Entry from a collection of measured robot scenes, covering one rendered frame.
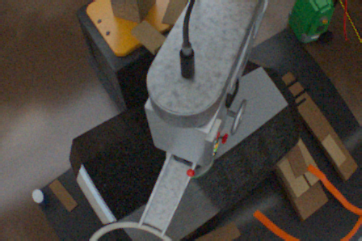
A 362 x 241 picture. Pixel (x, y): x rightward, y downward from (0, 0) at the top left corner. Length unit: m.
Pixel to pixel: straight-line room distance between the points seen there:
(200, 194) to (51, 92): 1.59
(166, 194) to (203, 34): 0.84
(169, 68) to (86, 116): 1.89
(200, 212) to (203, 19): 1.13
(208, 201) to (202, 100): 1.02
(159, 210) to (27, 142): 1.56
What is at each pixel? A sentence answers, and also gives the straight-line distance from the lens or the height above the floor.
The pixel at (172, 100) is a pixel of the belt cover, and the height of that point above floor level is 1.70.
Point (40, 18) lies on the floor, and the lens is 3.85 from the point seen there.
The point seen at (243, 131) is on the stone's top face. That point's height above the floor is 0.83.
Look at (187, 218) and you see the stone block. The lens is 2.30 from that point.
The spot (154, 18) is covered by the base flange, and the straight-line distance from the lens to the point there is 2.59.
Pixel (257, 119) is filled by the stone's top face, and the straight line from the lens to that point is 2.28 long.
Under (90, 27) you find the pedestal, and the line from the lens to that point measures 2.69.
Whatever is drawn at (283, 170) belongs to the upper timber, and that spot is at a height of 0.20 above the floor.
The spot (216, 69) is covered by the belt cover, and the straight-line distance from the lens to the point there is 1.40.
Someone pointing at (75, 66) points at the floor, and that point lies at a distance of 3.43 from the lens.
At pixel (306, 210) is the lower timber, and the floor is 0.10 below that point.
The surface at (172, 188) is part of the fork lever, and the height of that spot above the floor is 0.96.
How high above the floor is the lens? 2.96
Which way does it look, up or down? 70 degrees down
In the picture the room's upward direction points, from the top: 5 degrees counter-clockwise
